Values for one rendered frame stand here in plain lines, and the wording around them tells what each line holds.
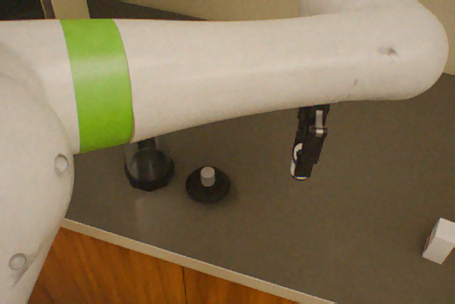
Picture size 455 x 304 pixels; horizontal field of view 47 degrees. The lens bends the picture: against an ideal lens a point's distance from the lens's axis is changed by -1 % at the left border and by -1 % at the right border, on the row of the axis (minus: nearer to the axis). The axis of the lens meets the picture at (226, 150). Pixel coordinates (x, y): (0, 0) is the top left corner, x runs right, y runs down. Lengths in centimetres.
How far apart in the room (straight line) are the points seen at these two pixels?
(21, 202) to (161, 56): 21
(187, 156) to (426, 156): 53
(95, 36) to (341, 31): 24
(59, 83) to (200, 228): 67
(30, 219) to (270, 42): 29
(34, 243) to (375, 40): 38
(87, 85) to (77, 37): 4
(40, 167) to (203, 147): 90
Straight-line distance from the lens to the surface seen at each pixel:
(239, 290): 113
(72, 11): 119
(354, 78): 54
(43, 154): 28
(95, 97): 43
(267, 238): 104
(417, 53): 57
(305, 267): 102
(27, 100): 29
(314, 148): 83
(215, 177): 107
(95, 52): 43
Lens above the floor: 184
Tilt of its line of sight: 51 degrees down
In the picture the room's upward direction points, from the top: 1 degrees clockwise
